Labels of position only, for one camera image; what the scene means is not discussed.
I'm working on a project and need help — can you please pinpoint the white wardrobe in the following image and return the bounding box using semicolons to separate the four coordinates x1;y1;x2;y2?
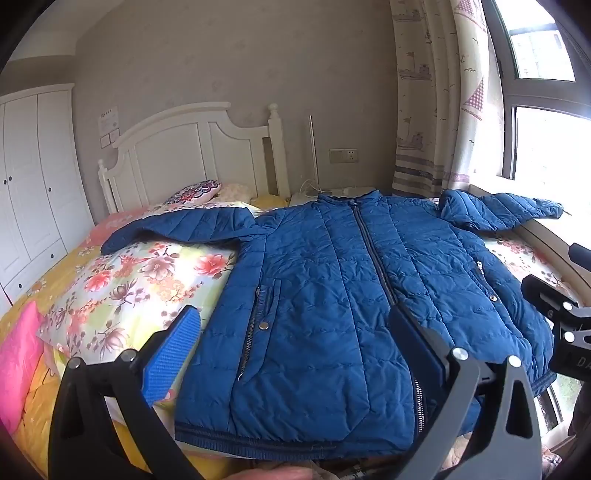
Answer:
0;83;96;306

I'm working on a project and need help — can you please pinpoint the pink blanket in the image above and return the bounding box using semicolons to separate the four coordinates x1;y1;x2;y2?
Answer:
0;300;47;435

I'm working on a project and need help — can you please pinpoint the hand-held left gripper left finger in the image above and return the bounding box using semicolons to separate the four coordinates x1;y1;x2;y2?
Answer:
47;305;204;480

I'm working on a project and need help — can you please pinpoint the white bed headboard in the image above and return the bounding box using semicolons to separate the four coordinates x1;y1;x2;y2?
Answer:
97;102;291;217

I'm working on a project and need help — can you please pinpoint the floral quilt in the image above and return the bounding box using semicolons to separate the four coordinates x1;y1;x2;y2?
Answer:
36;198;583;408

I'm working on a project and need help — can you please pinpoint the cream pillow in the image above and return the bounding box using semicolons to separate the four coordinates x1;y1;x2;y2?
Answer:
217;183;253;204

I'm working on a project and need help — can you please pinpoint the white cable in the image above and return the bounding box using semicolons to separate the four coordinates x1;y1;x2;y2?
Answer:
298;178;334;195

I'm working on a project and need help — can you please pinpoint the window sill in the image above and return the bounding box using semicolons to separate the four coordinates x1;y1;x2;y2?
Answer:
466;182;591;296

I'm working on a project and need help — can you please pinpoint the person's left hand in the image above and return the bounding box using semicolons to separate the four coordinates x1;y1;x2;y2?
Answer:
228;466;315;480

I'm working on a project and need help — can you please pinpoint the blue quilted jacket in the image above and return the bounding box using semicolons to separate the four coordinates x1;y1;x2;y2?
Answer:
100;188;566;462

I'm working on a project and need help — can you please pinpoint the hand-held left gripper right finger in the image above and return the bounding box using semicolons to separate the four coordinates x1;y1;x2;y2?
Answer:
389;305;543;480

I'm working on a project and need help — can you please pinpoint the yellow bed sheet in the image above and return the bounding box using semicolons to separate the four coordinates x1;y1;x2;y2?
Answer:
0;231;195;480

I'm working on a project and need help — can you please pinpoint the window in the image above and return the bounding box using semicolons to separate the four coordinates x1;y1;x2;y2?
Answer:
480;0;591;182

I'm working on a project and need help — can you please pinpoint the white nightstand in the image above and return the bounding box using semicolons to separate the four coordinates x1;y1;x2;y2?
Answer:
288;186;380;207

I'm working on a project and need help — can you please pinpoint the printed curtain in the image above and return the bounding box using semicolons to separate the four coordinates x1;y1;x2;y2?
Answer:
389;0;509;200

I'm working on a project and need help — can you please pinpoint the paper wall notice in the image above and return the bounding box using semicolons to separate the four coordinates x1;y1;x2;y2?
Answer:
98;106;121;134

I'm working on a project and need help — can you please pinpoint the white lamp pole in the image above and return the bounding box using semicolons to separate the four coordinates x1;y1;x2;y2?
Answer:
307;115;320;191

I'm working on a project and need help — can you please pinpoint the yellow pillow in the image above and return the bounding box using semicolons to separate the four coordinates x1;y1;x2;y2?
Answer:
252;194;293;214

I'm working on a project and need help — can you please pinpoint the blue red patterned cushion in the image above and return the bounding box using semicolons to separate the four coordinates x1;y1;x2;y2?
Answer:
167;180;222;205

